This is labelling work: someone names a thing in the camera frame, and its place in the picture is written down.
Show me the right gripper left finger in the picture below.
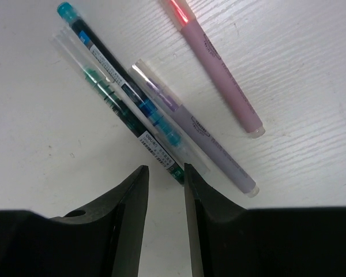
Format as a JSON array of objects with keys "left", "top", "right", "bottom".
[{"left": 0, "top": 166, "right": 149, "bottom": 276}]

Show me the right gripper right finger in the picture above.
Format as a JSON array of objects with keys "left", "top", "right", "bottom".
[{"left": 185, "top": 164, "right": 346, "bottom": 276}]

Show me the grey purple highlighter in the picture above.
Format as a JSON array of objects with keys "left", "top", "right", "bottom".
[{"left": 129, "top": 60, "right": 260, "bottom": 197}]

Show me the teal blue pen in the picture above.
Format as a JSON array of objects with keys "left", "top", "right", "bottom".
[{"left": 57, "top": 2, "right": 209, "bottom": 174}]

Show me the green gel pen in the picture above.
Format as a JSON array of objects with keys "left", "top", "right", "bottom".
[{"left": 51, "top": 29, "right": 185, "bottom": 185}]

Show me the pink purple highlighter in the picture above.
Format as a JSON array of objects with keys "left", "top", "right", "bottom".
[{"left": 160, "top": 1, "right": 265, "bottom": 139}]

